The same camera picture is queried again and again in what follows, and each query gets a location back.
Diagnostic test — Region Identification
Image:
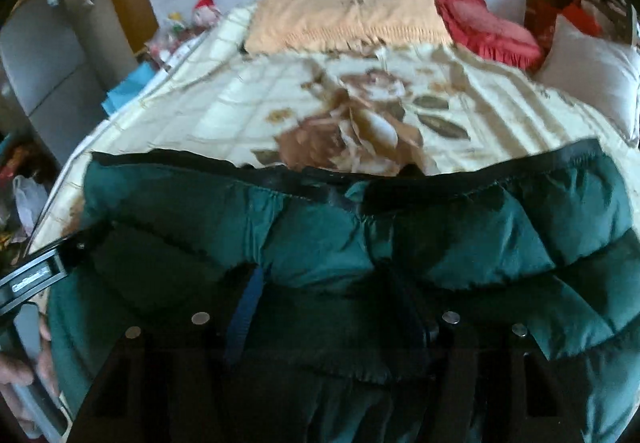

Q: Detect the dark green quilted jacket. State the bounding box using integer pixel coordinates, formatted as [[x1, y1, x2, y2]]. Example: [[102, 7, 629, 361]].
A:
[[48, 139, 639, 442]]

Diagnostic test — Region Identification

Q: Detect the person's left hand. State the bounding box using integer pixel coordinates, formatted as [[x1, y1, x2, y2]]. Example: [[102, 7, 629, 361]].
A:
[[0, 313, 60, 431]]

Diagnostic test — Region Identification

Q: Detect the white plastic bag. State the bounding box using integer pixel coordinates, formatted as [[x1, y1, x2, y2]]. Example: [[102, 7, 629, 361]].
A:
[[12, 176, 48, 236]]

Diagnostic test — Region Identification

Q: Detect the blue paper bag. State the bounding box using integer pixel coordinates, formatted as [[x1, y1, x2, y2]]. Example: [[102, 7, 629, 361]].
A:
[[102, 61, 156, 116]]

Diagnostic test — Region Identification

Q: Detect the grey refrigerator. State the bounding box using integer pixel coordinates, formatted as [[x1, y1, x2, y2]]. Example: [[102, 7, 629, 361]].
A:
[[1, 0, 105, 166]]

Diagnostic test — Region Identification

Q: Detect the floral cream bed blanket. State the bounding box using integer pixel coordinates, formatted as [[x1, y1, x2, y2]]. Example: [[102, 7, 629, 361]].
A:
[[29, 6, 639, 249]]

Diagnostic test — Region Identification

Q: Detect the plush toy red hat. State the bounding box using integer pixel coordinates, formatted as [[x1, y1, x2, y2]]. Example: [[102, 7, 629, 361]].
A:
[[192, 0, 222, 28]]

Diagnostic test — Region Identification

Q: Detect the white satin pillow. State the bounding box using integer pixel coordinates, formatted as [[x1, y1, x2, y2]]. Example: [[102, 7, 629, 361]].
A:
[[535, 15, 639, 146]]

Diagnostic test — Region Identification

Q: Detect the red ruffled cushion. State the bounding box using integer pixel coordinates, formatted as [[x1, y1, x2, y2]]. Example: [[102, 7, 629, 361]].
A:
[[435, 0, 544, 70]]

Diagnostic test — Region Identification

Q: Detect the wooden chair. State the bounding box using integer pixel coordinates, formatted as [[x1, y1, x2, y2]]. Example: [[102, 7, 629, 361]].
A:
[[573, 0, 639, 49]]

